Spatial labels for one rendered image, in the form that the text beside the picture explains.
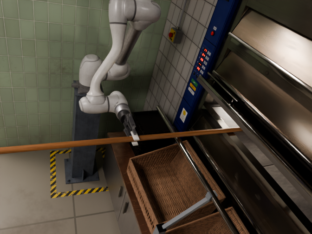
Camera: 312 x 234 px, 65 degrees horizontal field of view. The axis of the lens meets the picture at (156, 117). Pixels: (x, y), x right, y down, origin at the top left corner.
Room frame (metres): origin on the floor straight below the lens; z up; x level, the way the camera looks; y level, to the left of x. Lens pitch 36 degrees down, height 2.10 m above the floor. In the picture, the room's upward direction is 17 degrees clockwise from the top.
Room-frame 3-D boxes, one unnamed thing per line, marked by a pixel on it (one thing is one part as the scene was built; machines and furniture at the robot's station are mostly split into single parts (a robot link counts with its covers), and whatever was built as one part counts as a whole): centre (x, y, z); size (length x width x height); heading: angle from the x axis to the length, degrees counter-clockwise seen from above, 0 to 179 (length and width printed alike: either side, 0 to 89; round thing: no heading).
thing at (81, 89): (1.63, 0.60, 1.03); 0.22 x 0.18 x 0.06; 119
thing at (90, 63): (1.65, 0.57, 1.17); 0.18 x 0.16 x 0.22; 129
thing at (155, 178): (1.20, -0.25, 0.72); 0.56 x 0.49 x 0.28; 33
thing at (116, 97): (1.29, 0.27, 1.20); 0.16 x 0.13 x 0.11; 32
